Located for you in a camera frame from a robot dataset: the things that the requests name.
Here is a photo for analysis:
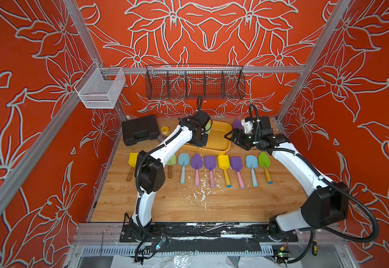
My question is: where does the light blue shovel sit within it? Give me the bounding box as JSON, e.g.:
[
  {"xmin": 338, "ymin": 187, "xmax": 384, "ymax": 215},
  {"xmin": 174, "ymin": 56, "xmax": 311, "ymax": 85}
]
[
  {"xmin": 245, "ymin": 155, "xmax": 258, "ymax": 187},
  {"xmin": 178, "ymin": 153, "xmax": 190, "ymax": 184}
]

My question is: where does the purple pointed shovel pink handle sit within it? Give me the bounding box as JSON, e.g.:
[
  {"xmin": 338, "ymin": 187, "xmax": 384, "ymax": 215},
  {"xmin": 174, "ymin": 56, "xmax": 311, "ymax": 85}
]
[{"xmin": 191, "ymin": 153, "xmax": 203, "ymax": 186}]

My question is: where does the purple square shovel pink handle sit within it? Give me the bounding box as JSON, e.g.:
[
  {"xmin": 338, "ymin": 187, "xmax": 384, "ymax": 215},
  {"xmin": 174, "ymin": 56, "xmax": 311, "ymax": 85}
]
[{"xmin": 230, "ymin": 156, "xmax": 245, "ymax": 190}]

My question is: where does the green shovel wooden handle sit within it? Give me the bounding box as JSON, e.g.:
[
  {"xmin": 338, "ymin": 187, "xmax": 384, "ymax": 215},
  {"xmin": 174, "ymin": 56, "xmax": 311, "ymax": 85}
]
[{"xmin": 167, "ymin": 154, "xmax": 177, "ymax": 179}]

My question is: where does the yellow shovel purple handle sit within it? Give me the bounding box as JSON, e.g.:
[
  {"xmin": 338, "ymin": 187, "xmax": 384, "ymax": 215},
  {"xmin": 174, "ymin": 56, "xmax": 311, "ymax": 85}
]
[{"xmin": 126, "ymin": 153, "xmax": 138, "ymax": 182}]

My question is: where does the pale green shovel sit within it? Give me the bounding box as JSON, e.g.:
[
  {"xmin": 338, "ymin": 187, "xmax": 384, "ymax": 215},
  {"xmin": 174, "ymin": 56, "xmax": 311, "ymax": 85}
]
[{"xmin": 205, "ymin": 120, "xmax": 212, "ymax": 134}]

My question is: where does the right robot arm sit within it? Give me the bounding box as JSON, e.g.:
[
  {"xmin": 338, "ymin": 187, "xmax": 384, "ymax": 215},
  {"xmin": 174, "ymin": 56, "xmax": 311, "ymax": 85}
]
[{"xmin": 225, "ymin": 104, "xmax": 380, "ymax": 243}]

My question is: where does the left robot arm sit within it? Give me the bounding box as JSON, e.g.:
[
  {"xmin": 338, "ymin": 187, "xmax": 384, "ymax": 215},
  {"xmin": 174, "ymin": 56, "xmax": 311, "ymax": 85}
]
[{"xmin": 129, "ymin": 96, "xmax": 212, "ymax": 240}]

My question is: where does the yellow plastic storage box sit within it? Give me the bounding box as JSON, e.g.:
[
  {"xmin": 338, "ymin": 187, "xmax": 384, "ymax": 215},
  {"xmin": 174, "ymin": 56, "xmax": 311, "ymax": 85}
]
[{"xmin": 182, "ymin": 121, "xmax": 232, "ymax": 155}]

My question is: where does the yellow tape roll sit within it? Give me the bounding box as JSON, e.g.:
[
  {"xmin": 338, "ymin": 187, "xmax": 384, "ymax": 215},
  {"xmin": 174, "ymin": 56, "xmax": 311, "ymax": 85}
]
[{"xmin": 160, "ymin": 126, "xmax": 169, "ymax": 135}]

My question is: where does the metal valve fitting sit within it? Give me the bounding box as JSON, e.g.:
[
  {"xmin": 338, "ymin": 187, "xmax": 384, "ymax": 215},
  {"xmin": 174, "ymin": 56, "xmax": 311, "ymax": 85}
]
[{"xmin": 157, "ymin": 135, "xmax": 168, "ymax": 143}]

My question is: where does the black plastic tool case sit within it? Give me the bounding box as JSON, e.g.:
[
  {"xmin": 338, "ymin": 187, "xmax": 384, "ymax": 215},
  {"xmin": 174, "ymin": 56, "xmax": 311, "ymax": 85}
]
[{"xmin": 122, "ymin": 115, "xmax": 160, "ymax": 146}]

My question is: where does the black wire wall basket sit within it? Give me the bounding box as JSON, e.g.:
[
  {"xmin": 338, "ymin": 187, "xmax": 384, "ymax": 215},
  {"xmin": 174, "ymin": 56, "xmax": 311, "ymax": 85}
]
[{"xmin": 145, "ymin": 64, "xmax": 247, "ymax": 101}]

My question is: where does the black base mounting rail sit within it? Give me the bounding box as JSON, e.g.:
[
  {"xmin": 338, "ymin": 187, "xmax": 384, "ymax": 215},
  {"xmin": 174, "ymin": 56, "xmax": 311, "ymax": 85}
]
[{"xmin": 120, "ymin": 222, "xmax": 299, "ymax": 243}]

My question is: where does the white mesh wall basket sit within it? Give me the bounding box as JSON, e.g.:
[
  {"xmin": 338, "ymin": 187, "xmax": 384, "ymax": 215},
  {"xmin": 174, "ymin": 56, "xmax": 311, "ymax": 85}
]
[{"xmin": 74, "ymin": 61, "xmax": 126, "ymax": 109}]

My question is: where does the yellow handled screwdriver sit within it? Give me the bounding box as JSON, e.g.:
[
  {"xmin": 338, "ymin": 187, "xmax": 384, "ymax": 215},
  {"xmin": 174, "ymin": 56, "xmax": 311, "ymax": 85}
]
[{"xmin": 311, "ymin": 240, "xmax": 318, "ymax": 256}]

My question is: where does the white cable duct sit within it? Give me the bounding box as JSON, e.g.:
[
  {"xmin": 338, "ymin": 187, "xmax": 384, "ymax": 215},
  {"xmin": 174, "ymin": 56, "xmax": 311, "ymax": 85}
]
[{"xmin": 79, "ymin": 245, "xmax": 274, "ymax": 257}]

